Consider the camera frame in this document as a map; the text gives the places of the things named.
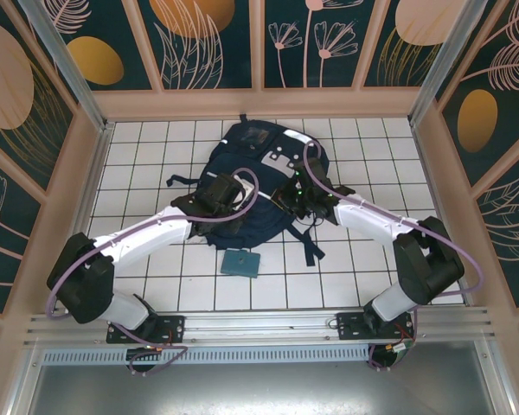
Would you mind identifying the navy blue backpack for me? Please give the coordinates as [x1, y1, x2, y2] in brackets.
[166, 114, 332, 268]

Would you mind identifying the grey metal sheet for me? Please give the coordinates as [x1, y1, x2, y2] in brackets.
[25, 365, 503, 415]

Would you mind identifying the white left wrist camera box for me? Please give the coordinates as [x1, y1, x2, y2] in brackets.
[234, 174, 260, 203]

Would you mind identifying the aluminium mounting rail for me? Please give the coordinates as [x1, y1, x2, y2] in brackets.
[23, 305, 498, 348]

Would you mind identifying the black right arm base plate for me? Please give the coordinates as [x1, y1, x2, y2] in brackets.
[336, 311, 416, 342]

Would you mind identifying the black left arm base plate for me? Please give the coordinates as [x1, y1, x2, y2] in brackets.
[106, 314, 187, 345]

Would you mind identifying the grey slotted cable duct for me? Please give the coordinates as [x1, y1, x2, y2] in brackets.
[41, 348, 373, 367]

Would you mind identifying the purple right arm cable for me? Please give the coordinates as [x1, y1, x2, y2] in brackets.
[304, 139, 485, 374]

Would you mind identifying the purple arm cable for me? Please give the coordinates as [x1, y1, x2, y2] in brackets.
[304, 139, 485, 374]
[46, 167, 260, 376]

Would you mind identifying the aluminium corner post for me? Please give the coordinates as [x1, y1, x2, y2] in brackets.
[16, 0, 116, 133]
[408, 0, 490, 126]

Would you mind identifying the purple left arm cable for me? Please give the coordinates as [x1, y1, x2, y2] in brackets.
[46, 167, 260, 376]

